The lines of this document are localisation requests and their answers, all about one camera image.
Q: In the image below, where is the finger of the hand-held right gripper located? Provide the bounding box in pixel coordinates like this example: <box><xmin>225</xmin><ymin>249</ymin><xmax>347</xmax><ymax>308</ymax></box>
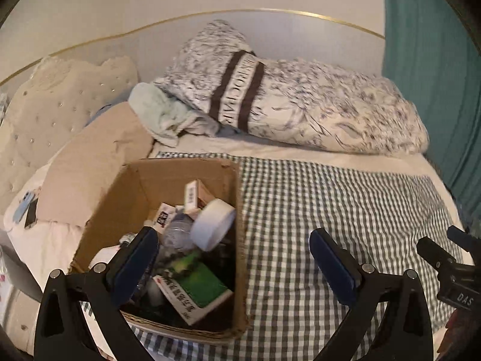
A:
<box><xmin>416</xmin><ymin>236</ymin><xmax>457</xmax><ymax>270</ymax></box>
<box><xmin>446</xmin><ymin>226</ymin><xmax>476</xmax><ymax>260</ymax></box>

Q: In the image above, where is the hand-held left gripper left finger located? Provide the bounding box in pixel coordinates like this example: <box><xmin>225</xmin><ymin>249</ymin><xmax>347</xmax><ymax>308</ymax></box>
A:
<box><xmin>34</xmin><ymin>227</ymin><xmax>160</xmax><ymax>361</ymax></box>

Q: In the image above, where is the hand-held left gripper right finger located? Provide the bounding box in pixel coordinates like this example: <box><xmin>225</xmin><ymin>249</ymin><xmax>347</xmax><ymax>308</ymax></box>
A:
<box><xmin>309</xmin><ymin>228</ymin><xmax>433</xmax><ymax>361</ymax></box>

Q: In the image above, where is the white tissue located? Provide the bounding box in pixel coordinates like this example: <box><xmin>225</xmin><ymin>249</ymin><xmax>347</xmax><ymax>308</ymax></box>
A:
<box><xmin>88</xmin><ymin>244</ymin><xmax>123</xmax><ymax>271</ymax></box>

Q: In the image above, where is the green snack packet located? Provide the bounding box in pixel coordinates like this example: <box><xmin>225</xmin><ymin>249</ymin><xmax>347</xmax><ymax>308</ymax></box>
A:
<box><xmin>165</xmin><ymin>250</ymin><xmax>204</xmax><ymax>275</ymax></box>

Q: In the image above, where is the clear plastic bottle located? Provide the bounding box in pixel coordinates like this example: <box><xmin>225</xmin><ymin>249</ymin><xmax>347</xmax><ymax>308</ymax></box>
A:
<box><xmin>161</xmin><ymin>214</ymin><xmax>200</xmax><ymax>252</ymax></box>

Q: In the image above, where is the green medicine box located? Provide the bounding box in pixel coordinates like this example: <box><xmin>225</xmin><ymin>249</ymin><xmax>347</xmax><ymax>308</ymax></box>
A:
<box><xmin>152</xmin><ymin>261</ymin><xmax>234</xmax><ymax>326</ymax></box>

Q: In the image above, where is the white tape roll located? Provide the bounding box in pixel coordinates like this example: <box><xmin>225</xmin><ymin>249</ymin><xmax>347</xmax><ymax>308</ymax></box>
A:
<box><xmin>190</xmin><ymin>199</ymin><xmax>237</xmax><ymax>252</ymax></box>

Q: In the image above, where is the cardboard box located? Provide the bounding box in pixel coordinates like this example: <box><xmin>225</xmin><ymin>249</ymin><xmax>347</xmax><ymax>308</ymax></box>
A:
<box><xmin>68</xmin><ymin>158</ymin><xmax>250</xmax><ymax>347</ymax></box>

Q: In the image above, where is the beige medicine box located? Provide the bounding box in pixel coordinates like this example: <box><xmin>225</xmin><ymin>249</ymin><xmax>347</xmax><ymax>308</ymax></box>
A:
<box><xmin>184</xmin><ymin>180</ymin><xmax>220</xmax><ymax>211</ymax></box>

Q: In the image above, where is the green checkered cloth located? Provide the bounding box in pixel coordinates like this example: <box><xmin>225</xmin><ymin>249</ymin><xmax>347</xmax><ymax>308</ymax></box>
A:
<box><xmin>81</xmin><ymin>152</ymin><xmax>464</xmax><ymax>361</ymax></box>

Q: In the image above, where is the white quilt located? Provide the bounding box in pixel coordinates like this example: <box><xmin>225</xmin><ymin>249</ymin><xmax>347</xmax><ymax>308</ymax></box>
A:
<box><xmin>4</xmin><ymin>165</ymin><xmax>98</xmax><ymax>356</ymax></box>

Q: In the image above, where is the tan cardboard sheet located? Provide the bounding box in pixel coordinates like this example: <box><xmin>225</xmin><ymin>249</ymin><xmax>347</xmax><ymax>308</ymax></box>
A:
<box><xmin>36</xmin><ymin>103</ymin><xmax>155</xmax><ymax>229</ymax></box>

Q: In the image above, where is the black phone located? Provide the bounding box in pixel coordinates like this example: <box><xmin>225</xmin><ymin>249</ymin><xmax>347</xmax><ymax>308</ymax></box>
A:
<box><xmin>24</xmin><ymin>199</ymin><xmax>41</xmax><ymax>229</ymax></box>

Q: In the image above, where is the grey flat board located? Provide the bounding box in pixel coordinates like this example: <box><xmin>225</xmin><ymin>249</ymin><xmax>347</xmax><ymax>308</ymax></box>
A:
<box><xmin>0</xmin><ymin>244</ymin><xmax>44</xmax><ymax>303</ymax></box>

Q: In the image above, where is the blue phone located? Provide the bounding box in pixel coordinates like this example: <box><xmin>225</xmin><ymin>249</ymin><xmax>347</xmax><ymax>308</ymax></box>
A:
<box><xmin>13</xmin><ymin>192</ymin><xmax>36</xmax><ymax>224</ymax></box>

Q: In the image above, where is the pale green towel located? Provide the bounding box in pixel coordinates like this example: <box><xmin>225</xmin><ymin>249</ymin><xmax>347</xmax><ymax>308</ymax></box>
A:
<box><xmin>128</xmin><ymin>83</ymin><xmax>220</xmax><ymax>147</ymax></box>

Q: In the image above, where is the floral print duvet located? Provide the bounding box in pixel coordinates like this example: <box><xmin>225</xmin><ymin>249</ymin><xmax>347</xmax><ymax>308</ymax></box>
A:
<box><xmin>152</xmin><ymin>19</ymin><xmax>431</xmax><ymax>155</ymax></box>

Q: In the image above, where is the teal curtain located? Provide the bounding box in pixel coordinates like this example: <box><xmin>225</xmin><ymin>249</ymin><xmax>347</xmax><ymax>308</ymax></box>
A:
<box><xmin>379</xmin><ymin>0</ymin><xmax>481</xmax><ymax>211</ymax></box>

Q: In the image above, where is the beige tufted headboard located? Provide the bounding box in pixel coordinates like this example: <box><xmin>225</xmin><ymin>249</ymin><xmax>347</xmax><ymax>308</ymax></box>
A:
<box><xmin>0</xmin><ymin>56</ymin><xmax>139</xmax><ymax>211</ymax></box>

